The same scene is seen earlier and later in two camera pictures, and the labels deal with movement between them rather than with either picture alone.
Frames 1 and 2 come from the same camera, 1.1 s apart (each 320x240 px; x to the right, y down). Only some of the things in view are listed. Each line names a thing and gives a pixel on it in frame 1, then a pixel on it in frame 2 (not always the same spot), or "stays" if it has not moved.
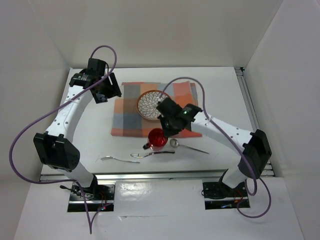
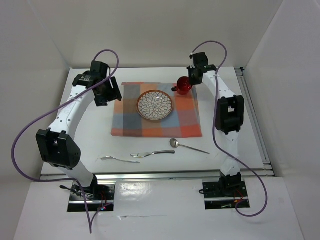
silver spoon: x=174 y=143 stays
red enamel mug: x=156 y=138 to x=183 y=87
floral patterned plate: x=147 y=102 stays
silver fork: x=110 y=157 stays
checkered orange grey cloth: x=126 y=120 stays
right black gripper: x=167 y=131 to x=193 y=82
